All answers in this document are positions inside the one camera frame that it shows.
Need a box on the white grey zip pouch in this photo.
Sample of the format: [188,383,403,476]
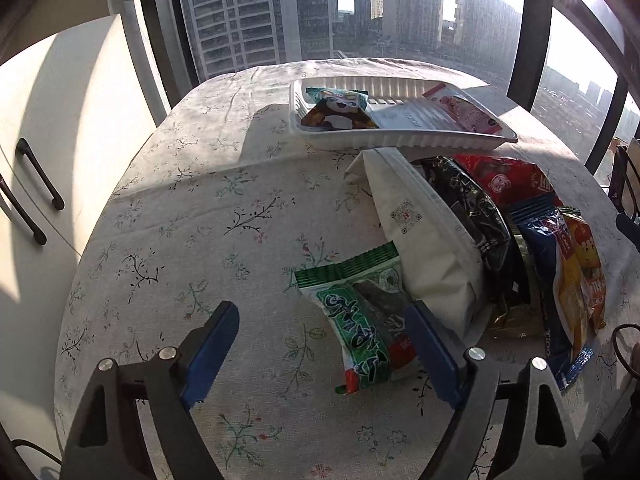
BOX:
[347,148,490,346]

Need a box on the black cable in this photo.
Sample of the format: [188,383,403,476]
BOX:
[610,323,640,380]

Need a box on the black patterned snack bag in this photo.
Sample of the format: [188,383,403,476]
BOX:
[412,156,512,304]

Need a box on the blue cartoon snack bag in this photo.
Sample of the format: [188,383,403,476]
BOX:
[300,87,378,130]

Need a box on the red Mylikes snack bag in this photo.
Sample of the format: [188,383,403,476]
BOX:
[452,154,563,209]

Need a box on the pink cartoon snack packet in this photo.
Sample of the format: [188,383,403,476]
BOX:
[423,81,502,134]

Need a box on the blue roll cake packet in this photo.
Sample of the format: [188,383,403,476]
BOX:
[508,193,592,390]

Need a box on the floral tablecloth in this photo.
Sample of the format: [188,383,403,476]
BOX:
[54,58,639,479]

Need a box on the orange cartoon snack packet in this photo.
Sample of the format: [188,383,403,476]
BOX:
[560,207,606,332]

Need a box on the left black cabinet handle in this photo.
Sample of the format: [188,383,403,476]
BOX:
[0,176,48,246]

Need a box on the green seaweed snack packet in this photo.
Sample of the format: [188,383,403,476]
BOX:
[295,242,420,394]

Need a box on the white plastic tray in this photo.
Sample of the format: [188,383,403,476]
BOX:
[288,76,518,151]

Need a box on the black cabinet handle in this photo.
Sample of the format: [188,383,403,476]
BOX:
[16,138,65,211]
[0,176,48,246]

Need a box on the right black cabinet handle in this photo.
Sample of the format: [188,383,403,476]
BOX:
[16,138,65,211]

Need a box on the white cabinet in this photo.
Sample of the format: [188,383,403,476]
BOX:
[1,15,156,445]

